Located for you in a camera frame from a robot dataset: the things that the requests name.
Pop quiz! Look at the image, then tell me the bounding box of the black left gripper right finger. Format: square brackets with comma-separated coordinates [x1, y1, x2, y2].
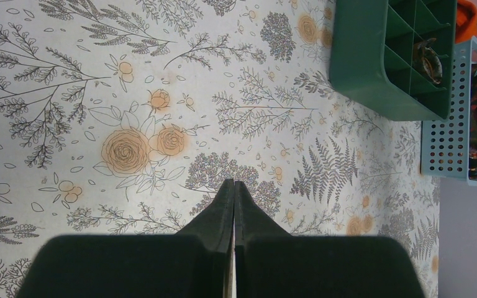
[234, 181, 424, 297]

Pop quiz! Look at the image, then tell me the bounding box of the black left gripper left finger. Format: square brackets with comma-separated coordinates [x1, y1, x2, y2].
[17, 179, 234, 297]

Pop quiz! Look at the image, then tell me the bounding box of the light blue perforated basket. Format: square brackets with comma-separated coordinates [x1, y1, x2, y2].
[420, 37, 477, 186]

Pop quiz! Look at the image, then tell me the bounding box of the green compartment organizer tray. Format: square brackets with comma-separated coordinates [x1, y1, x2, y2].
[329, 0, 457, 121]

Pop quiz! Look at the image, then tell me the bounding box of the rolled patterned tie in tray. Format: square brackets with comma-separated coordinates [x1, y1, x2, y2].
[412, 37, 443, 85]

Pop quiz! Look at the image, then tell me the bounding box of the orange cloth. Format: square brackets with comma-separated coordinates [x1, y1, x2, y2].
[455, 0, 477, 43]

